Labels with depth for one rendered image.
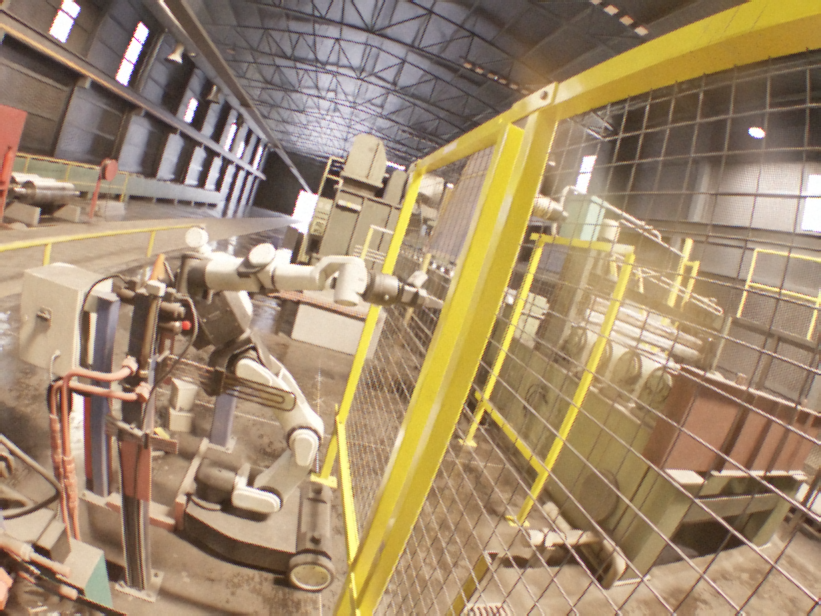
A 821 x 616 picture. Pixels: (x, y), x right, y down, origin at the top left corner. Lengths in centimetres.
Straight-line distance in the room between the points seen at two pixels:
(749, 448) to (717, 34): 297
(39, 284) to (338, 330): 370
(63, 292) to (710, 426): 320
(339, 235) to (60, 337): 425
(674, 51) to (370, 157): 514
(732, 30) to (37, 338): 207
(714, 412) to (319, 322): 398
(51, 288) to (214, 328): 71
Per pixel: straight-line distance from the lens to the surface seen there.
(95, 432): 193
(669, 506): 255
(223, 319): 147
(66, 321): 176
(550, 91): 90
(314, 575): 182
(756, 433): 328
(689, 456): 266
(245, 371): 153
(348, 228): 546
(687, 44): 61
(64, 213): 1003
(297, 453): 164
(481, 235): 100
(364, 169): 556
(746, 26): 56
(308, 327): 485
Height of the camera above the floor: 144
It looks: 8 degrees down
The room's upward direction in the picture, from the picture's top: 18 degrees clockwise
